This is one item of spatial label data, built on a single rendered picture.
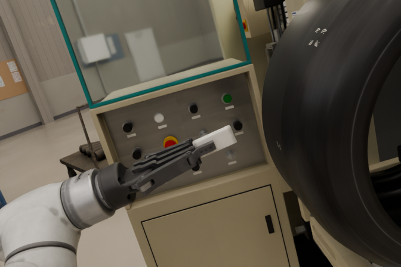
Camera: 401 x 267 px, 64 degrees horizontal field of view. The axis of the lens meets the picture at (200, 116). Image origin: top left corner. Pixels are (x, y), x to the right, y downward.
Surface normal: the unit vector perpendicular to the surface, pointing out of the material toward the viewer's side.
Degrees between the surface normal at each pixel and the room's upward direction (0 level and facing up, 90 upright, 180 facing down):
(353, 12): 54
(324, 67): 66
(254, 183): 90
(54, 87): 90
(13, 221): 40
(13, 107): 90
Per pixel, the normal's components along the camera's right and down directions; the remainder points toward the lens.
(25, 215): -0.24, -0.59
